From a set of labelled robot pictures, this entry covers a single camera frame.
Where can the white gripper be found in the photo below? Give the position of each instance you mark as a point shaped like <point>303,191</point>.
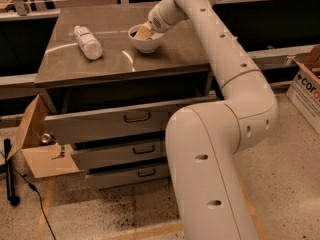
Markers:
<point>158,20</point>

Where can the white ceramic bowl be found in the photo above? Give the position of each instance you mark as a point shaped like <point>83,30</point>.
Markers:
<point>144,46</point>

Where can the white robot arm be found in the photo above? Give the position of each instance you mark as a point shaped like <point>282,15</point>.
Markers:
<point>201,138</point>

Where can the clear plastic water bottle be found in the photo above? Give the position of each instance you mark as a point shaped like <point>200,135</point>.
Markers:
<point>87,42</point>

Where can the grey drawer cabinet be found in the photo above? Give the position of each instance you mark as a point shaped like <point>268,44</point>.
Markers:
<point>122,76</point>

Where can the top grey drawer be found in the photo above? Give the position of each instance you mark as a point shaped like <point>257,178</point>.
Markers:
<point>116,122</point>

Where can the grey drawer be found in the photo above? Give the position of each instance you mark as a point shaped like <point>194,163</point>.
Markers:
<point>118,154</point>
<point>123,177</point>
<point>116,122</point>

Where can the middle grey drawer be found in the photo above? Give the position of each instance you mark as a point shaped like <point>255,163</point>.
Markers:
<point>118,154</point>

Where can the silver can in box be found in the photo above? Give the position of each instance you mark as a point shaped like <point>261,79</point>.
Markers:
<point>46,138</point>

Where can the bottom grey drawer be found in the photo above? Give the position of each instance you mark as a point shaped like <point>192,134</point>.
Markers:
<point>123,177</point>

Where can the open brown cardboard box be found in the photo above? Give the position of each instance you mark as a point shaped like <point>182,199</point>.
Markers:
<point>43,160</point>

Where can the white printed cardboard box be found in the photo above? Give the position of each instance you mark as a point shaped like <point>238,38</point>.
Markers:
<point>304,91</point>

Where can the black rod stand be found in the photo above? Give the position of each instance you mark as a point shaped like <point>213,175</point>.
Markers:
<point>13,199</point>

